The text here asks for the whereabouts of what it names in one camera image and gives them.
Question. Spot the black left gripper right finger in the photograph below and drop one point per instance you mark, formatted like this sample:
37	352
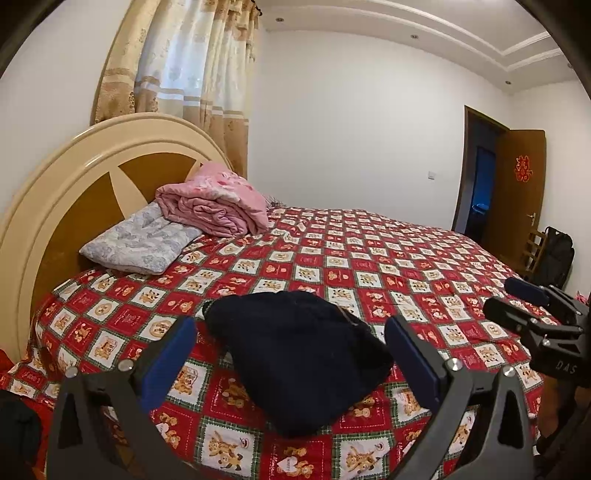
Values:
499	444

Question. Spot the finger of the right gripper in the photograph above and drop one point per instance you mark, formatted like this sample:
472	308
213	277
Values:
518	321
526	291

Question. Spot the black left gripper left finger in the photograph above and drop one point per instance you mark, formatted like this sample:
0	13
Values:
80	446

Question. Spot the navy patterned knit sweater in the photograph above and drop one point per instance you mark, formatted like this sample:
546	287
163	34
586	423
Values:
302	360

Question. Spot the black bag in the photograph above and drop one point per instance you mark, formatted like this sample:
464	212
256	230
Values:
555	259

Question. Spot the wooden chair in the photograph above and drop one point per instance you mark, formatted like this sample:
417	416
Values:
532	252

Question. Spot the brown wooden door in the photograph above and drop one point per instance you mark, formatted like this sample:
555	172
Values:
492	206

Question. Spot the red door decoration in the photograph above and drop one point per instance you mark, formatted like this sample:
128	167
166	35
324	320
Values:
523	170

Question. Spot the grey floral pillow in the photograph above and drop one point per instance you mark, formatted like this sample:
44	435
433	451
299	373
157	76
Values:
145	243

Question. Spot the red teddy bear bedspread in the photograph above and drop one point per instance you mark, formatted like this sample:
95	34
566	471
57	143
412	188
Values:
369	264

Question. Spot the pink folded quilt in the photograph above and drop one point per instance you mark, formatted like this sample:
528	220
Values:
216	201

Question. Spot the cream and brown headboard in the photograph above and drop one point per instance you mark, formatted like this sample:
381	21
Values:
99	178

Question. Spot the beige patterned curtain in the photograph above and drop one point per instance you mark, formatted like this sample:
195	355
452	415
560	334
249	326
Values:
188	59

